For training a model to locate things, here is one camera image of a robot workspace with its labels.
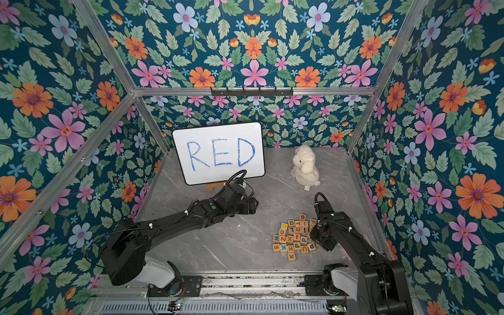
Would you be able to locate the wooden block letter K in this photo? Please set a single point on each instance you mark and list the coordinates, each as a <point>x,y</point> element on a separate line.
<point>291,257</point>

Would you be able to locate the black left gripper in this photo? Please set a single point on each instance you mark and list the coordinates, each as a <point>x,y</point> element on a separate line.
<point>246,201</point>

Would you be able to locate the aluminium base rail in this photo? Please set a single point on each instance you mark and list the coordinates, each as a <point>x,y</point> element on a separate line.
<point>240,292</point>

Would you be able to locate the whiteboard with word RED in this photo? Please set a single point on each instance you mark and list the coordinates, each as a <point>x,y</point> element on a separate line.
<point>213,154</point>

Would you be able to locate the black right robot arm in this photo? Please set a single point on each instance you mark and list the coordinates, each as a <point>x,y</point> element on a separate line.
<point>377,284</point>

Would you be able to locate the white plush dog toy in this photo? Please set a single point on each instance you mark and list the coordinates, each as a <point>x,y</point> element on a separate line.
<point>304,169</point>

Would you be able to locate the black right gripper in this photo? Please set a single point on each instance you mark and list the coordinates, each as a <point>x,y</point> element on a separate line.
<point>317,235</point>

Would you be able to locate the wooden whiteboard stand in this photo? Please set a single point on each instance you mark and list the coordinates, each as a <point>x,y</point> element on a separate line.
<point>218,185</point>

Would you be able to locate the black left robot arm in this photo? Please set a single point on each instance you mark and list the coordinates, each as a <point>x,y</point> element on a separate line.
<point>124,255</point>

